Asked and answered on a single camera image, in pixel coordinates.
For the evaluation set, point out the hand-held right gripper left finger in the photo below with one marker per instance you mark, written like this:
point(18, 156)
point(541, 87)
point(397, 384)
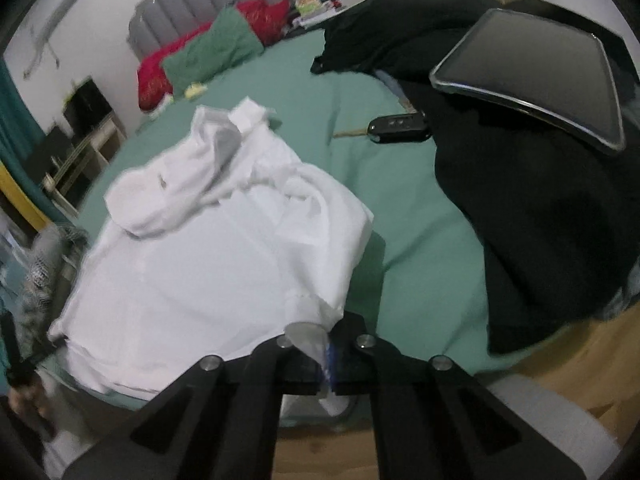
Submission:
point(300, 375)

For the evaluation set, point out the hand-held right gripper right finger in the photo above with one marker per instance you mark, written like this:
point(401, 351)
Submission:
point(350, 375)

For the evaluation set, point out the white hooded shirt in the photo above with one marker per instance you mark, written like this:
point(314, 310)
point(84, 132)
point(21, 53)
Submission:
point(200, 270)

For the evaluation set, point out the black clothes pile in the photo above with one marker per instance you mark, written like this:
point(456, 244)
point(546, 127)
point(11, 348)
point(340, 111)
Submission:
point(525, 210)

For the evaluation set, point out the person's left hand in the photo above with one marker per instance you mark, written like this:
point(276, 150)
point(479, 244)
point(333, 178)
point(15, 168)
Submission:
point(25, 402)

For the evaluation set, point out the grey printed shirt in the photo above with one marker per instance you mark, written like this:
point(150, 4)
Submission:
point(45, 270)

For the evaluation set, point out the bed with green sheet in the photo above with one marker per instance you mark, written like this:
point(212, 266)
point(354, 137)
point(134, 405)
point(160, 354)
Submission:
point(410, 240)

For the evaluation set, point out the yellow curtain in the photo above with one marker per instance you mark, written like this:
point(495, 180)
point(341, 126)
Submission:
point(20, 195)

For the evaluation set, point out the black monitor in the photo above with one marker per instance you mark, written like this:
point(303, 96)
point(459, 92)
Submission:
point(50, 152)

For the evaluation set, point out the teal curtain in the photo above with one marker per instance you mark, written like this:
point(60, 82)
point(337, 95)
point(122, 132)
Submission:
point(20, 130)

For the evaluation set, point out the white desk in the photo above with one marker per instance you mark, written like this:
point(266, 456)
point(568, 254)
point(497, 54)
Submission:
point(107, 135)

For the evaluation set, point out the black car key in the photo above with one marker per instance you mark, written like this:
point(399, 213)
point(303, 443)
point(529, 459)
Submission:
point(400, 127)

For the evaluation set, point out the blue cloth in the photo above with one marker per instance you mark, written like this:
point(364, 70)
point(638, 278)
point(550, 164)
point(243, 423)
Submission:
point(625, 295)

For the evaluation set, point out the air conditioner pipe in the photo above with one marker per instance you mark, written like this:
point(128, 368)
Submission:
point(40, 57)

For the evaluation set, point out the small yellow-green cloth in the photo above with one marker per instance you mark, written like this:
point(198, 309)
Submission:
point(195, 91)

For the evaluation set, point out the green pillow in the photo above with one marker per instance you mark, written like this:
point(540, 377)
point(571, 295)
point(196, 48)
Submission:
point(215, 50)

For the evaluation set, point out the white air conditioner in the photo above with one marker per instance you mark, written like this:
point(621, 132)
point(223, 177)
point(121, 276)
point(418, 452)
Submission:
point(70, 2)

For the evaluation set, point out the tablet with clear case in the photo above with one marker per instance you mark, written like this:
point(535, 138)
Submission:
point(530, 70)

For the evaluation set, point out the stack of books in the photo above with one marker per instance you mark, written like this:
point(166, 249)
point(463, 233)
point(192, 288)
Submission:
point(320, 17)

